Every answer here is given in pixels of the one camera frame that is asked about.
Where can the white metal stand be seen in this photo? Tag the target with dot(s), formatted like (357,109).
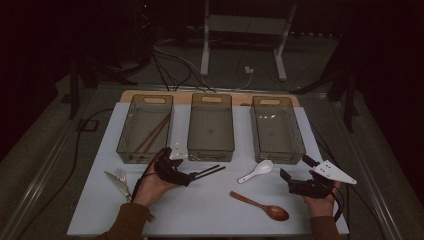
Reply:
(246,25)

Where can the person's right hand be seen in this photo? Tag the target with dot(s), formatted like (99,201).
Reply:
(320,206)

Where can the white plug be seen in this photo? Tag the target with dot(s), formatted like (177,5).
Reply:
(249,69)

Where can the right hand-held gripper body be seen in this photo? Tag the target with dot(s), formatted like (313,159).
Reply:
(313,188)

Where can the person's left hand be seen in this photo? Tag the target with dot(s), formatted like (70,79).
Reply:
(151,190)

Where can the metal floor rail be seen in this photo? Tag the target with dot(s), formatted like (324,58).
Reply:
(40,180)
(373,186)

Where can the white ceramic spoon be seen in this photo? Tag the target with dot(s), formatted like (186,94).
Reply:
(263,167)

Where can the brown wooden chopstick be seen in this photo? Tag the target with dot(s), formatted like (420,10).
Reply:
(156,136)
(151,133)

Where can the smoky clear plastic bin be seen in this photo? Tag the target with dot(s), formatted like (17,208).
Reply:
(210,133)
(276,136)
(145,156)

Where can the white table mat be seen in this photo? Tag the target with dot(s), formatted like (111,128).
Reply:
(206,206)

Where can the black floor box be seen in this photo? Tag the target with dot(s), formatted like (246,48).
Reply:
(88,125)

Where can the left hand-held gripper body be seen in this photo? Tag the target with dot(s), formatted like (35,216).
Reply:
(170,171)

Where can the brown wooden spoon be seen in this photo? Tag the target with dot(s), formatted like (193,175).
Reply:
(275,211)

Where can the black tripod stand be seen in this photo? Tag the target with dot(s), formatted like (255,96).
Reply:
(349,100)
(74,90)

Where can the metal fork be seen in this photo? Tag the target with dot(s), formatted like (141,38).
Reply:
(121,175)

